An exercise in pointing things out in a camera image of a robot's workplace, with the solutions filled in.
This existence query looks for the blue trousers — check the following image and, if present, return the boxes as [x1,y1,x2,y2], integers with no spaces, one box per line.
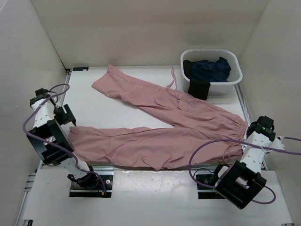
[203,57,231,82]

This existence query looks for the pink trousers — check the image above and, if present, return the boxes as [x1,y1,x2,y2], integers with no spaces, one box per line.
[68,65,247,170]

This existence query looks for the purple cable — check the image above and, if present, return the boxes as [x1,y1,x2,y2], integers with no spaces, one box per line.
[188,136,301,204]
[22,83,106,193]

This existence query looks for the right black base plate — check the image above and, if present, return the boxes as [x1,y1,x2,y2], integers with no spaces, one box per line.
[193,173,243,200]

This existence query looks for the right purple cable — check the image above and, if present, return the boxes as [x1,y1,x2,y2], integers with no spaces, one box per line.
[188,136,301,204]

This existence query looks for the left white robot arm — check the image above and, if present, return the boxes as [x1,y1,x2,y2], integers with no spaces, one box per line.
[23,88,99,189]

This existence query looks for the black trousers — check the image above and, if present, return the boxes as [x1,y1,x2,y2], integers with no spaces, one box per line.
[183,60,210,100]

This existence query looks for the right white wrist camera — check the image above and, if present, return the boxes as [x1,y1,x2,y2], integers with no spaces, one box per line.
[270,138,285,150]

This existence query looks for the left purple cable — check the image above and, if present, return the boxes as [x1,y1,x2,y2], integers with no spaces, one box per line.
[22,83,106,193]

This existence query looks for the white plastic basket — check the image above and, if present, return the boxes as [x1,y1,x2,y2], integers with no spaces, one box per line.
[180,48,243,95]

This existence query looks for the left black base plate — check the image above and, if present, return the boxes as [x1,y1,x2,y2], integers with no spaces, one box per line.
[69,174,114,198]

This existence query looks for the blue corner label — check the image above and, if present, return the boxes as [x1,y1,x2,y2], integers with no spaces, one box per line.
[72,67,89,71]

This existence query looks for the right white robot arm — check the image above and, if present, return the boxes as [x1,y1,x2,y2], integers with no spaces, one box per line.
[211,116,279,209]

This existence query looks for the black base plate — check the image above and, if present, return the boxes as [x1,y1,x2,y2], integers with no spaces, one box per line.
[193,173,243,200]
[69,174,114,198]

